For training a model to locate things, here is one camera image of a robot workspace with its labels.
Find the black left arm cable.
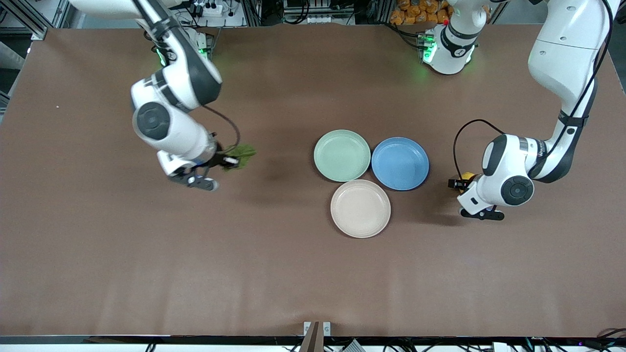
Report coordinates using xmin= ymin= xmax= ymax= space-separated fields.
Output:
xmin=452 ymin=119 xmax=505 ymax=182

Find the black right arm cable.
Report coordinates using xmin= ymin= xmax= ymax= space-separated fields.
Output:
xmin=202 ymin=105 xmax=241 ymax=148

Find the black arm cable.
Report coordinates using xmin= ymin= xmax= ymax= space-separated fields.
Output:
xmin=452 ymin=119 xmax=505 ymax=182
xmin=202 ymin=105 xmax=241 ymax=148

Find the beige plate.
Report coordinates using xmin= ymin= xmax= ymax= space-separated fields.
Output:
xmin=330 ymin=179 xmax=392 ymax=239

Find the aluminium frame profile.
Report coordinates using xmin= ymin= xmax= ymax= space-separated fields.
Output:
xmin=0 ymin=0 xmax=69 ymax=41

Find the bag of orange fruit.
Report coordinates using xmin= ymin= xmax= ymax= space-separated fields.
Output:
xmin=390 ymin=0 xmax=453 ymax=26

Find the blue plate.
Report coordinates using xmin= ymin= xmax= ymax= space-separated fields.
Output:
xmin=371 ymin=137 xmax=430 ymax=191

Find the metal table edge bracket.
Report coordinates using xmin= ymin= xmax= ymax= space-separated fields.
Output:
xmin=303 ymin=321 xmax=332 ymax=337

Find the white power strip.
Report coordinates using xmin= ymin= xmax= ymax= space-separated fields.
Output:
xmin=193 ymin=1 xmax=224 ymax=18

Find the brown wooden slat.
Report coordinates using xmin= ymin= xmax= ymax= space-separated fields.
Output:
xmin=299 ymin=321 xmax=321 ymax=352

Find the green lettuce leaf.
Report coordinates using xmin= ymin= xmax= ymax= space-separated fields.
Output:
xmin=221 ymin=144 xmax=257 ymax=172

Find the pale green plate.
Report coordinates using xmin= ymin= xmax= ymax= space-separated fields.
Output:
xmin=313 ymin=129 xmax=371 ymax=182

